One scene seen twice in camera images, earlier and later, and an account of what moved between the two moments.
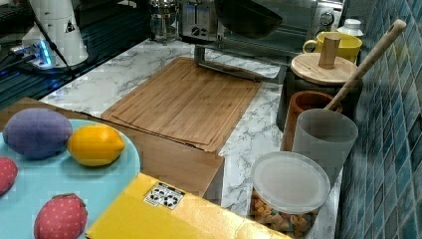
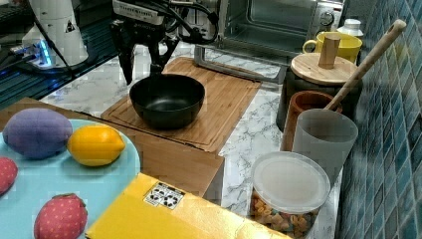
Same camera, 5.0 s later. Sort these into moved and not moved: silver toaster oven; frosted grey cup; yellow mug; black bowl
Moved: black bowl
Not moved: silver toaster oven; frosted grey cup; yellow mug
